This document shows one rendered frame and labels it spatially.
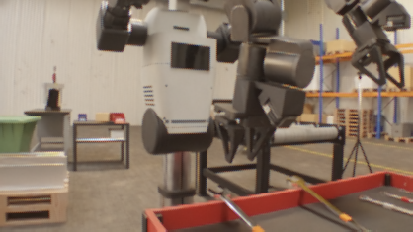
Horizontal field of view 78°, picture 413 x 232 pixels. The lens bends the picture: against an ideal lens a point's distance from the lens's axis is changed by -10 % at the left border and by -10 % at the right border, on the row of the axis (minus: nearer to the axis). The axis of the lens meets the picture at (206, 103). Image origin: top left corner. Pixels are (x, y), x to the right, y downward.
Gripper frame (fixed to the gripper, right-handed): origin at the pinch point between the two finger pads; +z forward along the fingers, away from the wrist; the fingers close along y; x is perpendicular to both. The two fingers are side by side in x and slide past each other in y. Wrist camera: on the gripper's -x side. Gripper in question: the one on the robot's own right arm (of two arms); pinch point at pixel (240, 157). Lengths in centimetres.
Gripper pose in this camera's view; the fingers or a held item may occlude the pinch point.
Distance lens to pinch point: 52.0
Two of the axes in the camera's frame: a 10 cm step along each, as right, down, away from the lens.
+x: -4.6, -2.3, 8.6
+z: -1.2, 9.7, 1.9
